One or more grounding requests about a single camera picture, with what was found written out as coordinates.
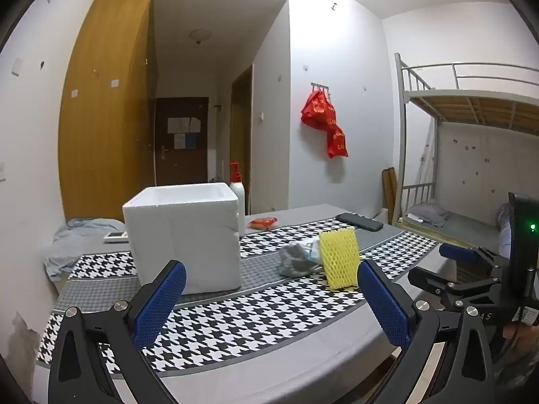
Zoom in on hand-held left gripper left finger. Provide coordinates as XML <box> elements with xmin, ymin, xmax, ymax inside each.
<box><xmin>47</xmin><ymin>260</ymin><xmax>187</xmax><ymax>404</ymax></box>

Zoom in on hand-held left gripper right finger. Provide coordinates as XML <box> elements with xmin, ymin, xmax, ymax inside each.
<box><xmin>357</xmin><ymin>260</ymin><xmax>498</xmax><ymax>404</ymax></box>

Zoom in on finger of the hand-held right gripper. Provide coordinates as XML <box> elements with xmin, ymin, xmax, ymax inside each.
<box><xmin>439</xmin><ymin>243</ymin><xmax>511</xmax><ymax>271</ymax></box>
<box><xmin>407</xmin><ymin>266</ymin><xmax>510</xmax><ymax>309</ymax></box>

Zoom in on white foam box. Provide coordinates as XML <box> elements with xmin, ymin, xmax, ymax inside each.
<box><xmin>122</xmin><ymin>182</ymin><xmax>241</xmax><ymax>296</ymax></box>

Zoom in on yellow foam net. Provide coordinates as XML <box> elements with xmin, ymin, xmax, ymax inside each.
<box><xmin>318</xmin><ymin>228</ymin><xmax>361</xmax><ymax>291</ymax></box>

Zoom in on grey knitted cloth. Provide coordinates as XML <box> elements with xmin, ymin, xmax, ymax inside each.
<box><xmin>278</xmin><ymin>243</ymin><xmax>323</xmax><ymax>277</ymax></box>

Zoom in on grey folded clothes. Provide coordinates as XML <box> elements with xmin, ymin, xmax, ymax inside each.
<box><xmin>408</xmin><ymin>203</ymin><xmax>451</xmax><ymax>225</ymax></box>

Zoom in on black smartphone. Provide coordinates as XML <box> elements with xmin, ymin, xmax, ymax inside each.
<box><xmin>336</xmin><ymin>212</ymin><xmax>385</xmax><ymax>232</ymax></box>

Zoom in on wooden planks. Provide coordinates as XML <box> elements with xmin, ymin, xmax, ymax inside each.
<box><xmin>382</xmin><ymin>168</ymin><xmax>401</xmax><ymax>225</ymax></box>

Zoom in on houndstooth grey tablecloth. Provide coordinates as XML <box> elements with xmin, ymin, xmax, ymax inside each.
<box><xmin>34</xmin><ymin>204</ymin><xmax>457</xmax><ymax>404</ymax></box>

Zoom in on light blue crumpled cloth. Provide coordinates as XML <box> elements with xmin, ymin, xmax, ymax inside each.
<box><xmin>44</xmin><ymin>218</ymin><xmax>131</xmax><ymax>280</ymax></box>

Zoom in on red snack packet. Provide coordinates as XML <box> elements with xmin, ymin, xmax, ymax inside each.
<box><xmin>249</xmin><ymin>216</ymin><xmax>279</xmax><ymax>231</ymax></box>

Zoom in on dark brown entrance door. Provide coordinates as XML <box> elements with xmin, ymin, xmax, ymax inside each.
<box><xmin>155</xmin><ymin>97</ymin><xmax>210</xmax><ymax>186</ymax></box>

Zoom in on metal bunk bed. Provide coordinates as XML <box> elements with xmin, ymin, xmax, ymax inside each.
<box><xmin>393</xmin><ymin>53</ymin><xmax>539</xmax><ymax>262</ymax></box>

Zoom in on small red plastic bag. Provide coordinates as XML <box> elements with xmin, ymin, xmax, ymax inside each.
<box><xmin>326</xmin><ymin>124</ymin><xmax>349</xmax><ymax>159</ymax></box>

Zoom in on light wooden side door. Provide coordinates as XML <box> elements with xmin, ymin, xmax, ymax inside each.
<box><xmin>229</xmin><ymin>64</ymin><xmax>254</xmax><ymax>215</ymax></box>

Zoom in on wooden wardrobe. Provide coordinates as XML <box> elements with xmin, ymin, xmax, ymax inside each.
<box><xmin>58</xmin><ymin>0</ymin><xmax>161</xmax><ymax>225</ymax></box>

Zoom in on large red plastic bag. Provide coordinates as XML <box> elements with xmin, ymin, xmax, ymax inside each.
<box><xmin>300</xmin><ymin>90</ymin><xmax>338</xmax><ymax>130</ymax></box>

